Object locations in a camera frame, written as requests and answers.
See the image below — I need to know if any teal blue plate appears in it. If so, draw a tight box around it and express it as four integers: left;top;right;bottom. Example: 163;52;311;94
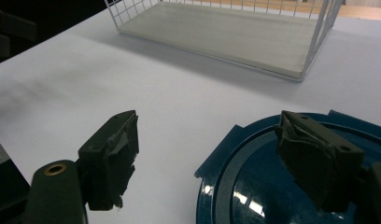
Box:
193;109;381;224

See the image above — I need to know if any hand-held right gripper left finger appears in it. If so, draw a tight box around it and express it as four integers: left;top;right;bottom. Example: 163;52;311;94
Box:
78;109;140;212

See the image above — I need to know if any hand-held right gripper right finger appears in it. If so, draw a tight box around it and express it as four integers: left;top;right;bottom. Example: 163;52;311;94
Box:
274;110;366;214

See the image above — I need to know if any white wire basket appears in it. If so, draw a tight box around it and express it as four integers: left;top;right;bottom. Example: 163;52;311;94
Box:
104;0;346;83

